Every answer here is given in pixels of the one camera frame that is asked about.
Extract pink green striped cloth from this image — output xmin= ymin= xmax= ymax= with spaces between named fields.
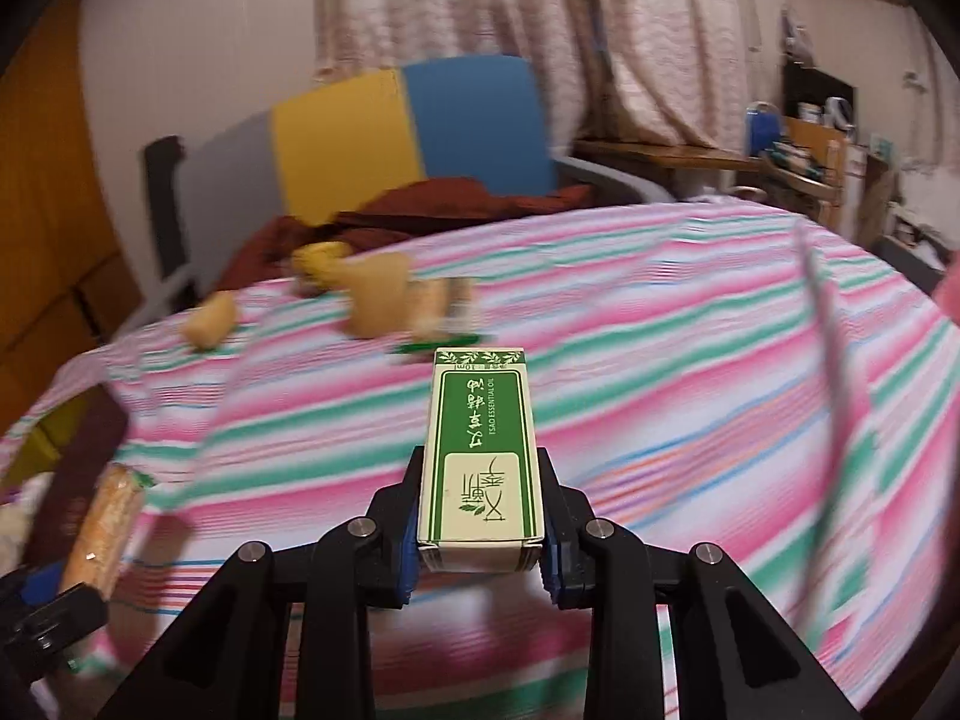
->
xmin=0 ymin=195 xmax=960 ymax=720

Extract black appliance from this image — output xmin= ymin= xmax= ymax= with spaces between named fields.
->
xmin=780 ymin=60 xmax=856 ymax=128

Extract wooden desk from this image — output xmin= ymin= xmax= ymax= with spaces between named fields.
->
xmin=570 ymin=139 xmax=766 ymax=196

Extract blue jug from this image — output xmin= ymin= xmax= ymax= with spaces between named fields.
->
xmin=746 ymin=101 xmax=781 ymax=158

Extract small tan box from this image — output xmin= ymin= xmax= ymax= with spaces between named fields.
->
xmin=409 ymin=277 xmax=481 ymax=338

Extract patterned beige curtain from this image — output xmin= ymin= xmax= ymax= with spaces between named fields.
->
xmin=311 ymin=0 xmax=773 ymax=151

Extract yellow brown toy piece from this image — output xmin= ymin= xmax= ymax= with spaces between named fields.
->
xmin=291 ymin=240 xmax=353 ymax=293

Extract bread stick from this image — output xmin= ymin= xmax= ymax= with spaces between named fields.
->
xmin=60 ymin=463 xmax=145 ymax=597

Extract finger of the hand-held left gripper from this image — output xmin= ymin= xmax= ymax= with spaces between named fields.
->
xmin=26 ymin=390 xmax=130 ymax=567
xmin=0 ymin=566 xmax=107 ymax=680

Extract tan sponge piece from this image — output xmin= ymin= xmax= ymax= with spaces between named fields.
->
xmin=184 ymin=292 xmax=239 ymax=350
xmin=345 ymin=253 xmax=413 ymax=338

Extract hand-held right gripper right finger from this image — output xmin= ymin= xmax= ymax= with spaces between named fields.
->
xmin=532 ymin=450 xmax=856 ymax=720

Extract wooden wardrobe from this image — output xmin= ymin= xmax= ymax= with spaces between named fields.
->
xmin=0 ymin=0 xmax=143 ymax=436

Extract green white carton box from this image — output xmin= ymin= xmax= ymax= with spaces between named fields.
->
xmin=416 ymin=347 xmax=545 ymax=575

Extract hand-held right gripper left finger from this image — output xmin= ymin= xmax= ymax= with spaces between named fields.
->
xmin=97 ymin=448 xmax=428 ymax=720

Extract dark red cloth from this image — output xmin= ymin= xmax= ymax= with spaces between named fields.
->
xmin=221 ymin=176 xmax=593 ymax=293

